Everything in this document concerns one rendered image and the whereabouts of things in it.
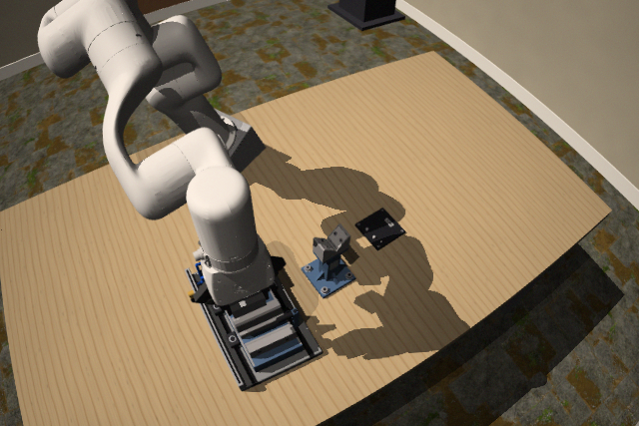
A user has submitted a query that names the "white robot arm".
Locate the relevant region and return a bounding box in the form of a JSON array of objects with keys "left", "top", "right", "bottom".
[{"left": 38, "top": 0, "right": 259, "bottom": 272}]

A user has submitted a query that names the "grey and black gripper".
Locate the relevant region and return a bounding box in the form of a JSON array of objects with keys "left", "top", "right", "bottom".
[{"left": 193, "top": 234, "right": 286, "bottom": 316}]

